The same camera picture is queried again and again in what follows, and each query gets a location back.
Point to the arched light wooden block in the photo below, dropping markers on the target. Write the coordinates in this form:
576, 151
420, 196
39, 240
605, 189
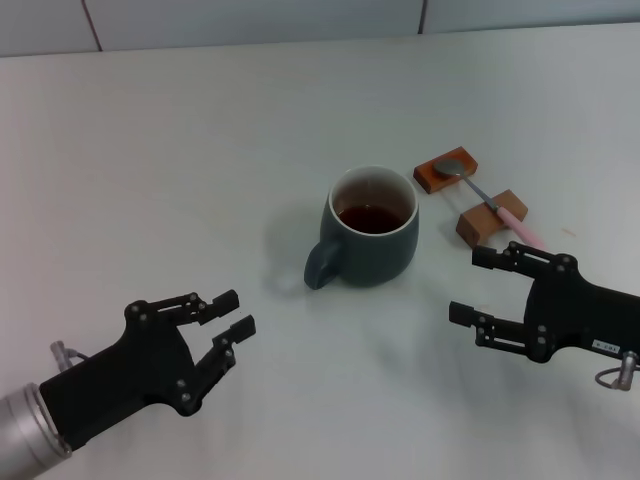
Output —
475, 226

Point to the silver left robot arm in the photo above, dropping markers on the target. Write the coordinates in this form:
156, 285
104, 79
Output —
25, 435

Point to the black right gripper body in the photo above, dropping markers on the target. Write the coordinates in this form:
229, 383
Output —
590, 315

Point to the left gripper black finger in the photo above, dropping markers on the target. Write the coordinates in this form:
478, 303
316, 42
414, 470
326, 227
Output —
242, 331
225, 303

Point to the dark brown tea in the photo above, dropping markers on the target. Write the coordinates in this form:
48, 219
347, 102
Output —
370, 220

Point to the flat reddish wooden block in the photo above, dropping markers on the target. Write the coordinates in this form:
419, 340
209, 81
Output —
471, 164

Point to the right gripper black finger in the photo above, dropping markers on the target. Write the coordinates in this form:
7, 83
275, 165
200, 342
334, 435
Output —
486, 256
462, 314

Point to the dark grey ceramic mug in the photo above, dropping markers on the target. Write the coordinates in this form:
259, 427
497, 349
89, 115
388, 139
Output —
380, 255

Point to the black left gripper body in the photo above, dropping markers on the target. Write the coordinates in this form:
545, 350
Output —
125, 370

